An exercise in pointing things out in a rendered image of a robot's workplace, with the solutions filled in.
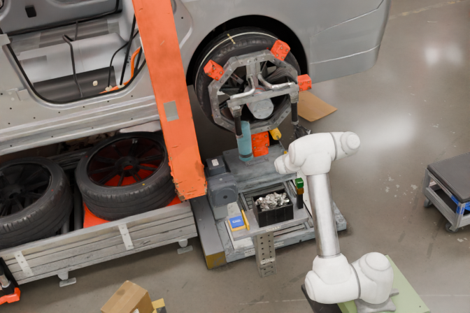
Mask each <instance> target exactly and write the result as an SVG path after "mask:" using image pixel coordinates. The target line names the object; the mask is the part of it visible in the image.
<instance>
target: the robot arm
mask: <svg viewBox="0 0 470 313"><path fill-rule="evenodd" d="M293 127H294V131H295V132H294V133H293V134H294V139H295V141H294V142H293V143H291V144H290V146H289V153H287V154H284V155H282V156H280V157H278V158H277V159H276V160H275V162H274V164H275V167H276V171H277V172H278V173H280V174H288V173H295V172H298V171H300V170H301V171H302V173H303V174H304V175H306V181H307V186H308V195H309V200H310V205H311V212H312V217H313V226H314V231H315V240H316V245H317V250H318V255H317V256H316V257H315V259H314V261H313V270H312V271H309V272H308V274H307V275H306V278H305V286H306V290H307V293H308V296H309V298H310V299H311V300H314V301H317V302H319V303H324V304H334V303H343V302H347V301H350V300H354V301H355V305H356V307H357V313H380V312H395V311H396V306H395V305H394V303H393V302H392V300H391V297H392V296H396V295H399V290H398V289H394V288H392V283H393V277H394V274H393V269H392V266H391V264H390V262H389V261H388V259H387V258H386V257H385V256H384V255H382V254H380V253H378V252H371V253H368V254H365V255H363V256H362V257H361V258H360V259H358V260H356V261H355V262H353V263H351V264H348V261H347V258H346V257H345V256H344V255H342V253H340V248H339V239H338V234H337V230H336V220H335V216H334V206H333V202H332V193H331V188H330V183H329V174H328V172H329V170H330V166H331V162H332V161H335V160H339V159H342V158H345V157H349V156H352V155H354V154H356V153H357V152H358V150H359V148H360V140H359V136H358V135H357V134H355V133H353V132H350V131H347V132H345V133H344V132H330V133H315V134H311V135H309V133H311V130H309V129H306V128H305V127H303V126H302V125H300V126H299V125H298V124H296V125H293ZM302 129H304V130H305V131H306V132H307V133H304V132H303V130H302ZM299 131H300V133H301V134H300V133H299Z"/></svg>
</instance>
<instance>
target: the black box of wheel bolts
mask: <svg viewBox="0 0 470 313"><path fill-rule="evenodd" d="M251 199H252V211H253V213H254V215H255V218H256V220H257V223H258V225H259V227H260V228H261V227H265V226H269V225H272V224H277V223H280V222H284V221H288V220H291V219H294V212H293V205H294V204H293V202H292V200H291V198H290V196H289V194H288V192H287V190H286V188H282V189H277V190H273V191H268V192H266V193H263V194H257V195H254V196H251Z"/></svg>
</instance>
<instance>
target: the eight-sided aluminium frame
mask: <svg viewBox="0 0 470 313"><path fill-rule="evenodd" d="M267 60H269V61H270V62H272V63H273V64H275V65H276V66H278V67H279V68H286V69H287V70H288V71H289V72H290V74H291V75H293V77H294V78H295V80H296V81H297V84H298V80H297V76H298V75H297V70H296V69H295V68H294V67H293V66H292V65H291V64H289V63H287V62H286V61H284V60H283V61H281V60H279V59H277V58H275V57H274V54H273V53H272V51H270V50H261V51H258V52H252V53H248V54H242V55H239V56H234V57H231V58H230V59H229V60H228V61H227V63H226V64H225V65H224V66H223V70H224V72H225V73H224V74H223V75H222V77H221V78H220V79H219V80H218V81H217V80H215V79H214V80H213V81H212V82H211V83H210V84H209V86H208V92H209V96H210V101H211V110H212V115H213V119H214V121H215V123H216V124H218V125H220V126H223V127H225V128H226V129H228V130H230V131H232V132H234V133H236V129H235V123H234V122H233V121H231V120H229V119H227V118H226V117H223V116H222V115H220V108H219V103H218V94H217V92H218V90H219V89H220V88H221V86H223V84H224V83H225V82H226V80H227V79H228V78H229V76H230V75H231V74H232V73H233V72H234V70H235V69H236V68H237V67H239V66H245V65H246V64H254V63H256V62H261V61H267ZM290 112H291V103H290V101H289V100H288V99H287V100H286V102H284V104H283V105H282V106H281V107H280V108H279V109H278V111H277V112H276V113H275V114H274V116H273V117H272V118H271V119H269V120H266V121H263V122H257V123H254V124H250V133H251V135H252V134H256V133H261V132H264V131H269V130H273V129H276V128H277V127H278V126H279V124H280V123H281V122H282V121H283V120H284V119H285V118H286V117H287V115H288V114H289V113H290Z"/></svg>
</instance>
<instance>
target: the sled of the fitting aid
mask: <svg viewBox="0 0 470 313"><path fill-rule="evenodd" d="M279 142H280V141H279ZM279 148H280V150H281V152H282V153H283V155H284V154H287V151H285V148H284V147H283V145H282V143H281V142H280V145H279ZM221 157H222V160H223V161H224V163H225V166H226V169H227V172H229V169H228V167H227V164H226V162H225V159H224V157H223V155H221ZM295 178H297V172H295V173H288V174H280V173H278V172H277V171H273V172H270V173H265V174H262V175H257V176H254V177H249V178H246V179H243V180H239V181H236V184H237V188H238V193H242V192H245V191H250V190H253V189H258V188H260V187H265V186H269V185H272V184H276V183H279V182H284V181H287V180H292V179H295Z"/></svg>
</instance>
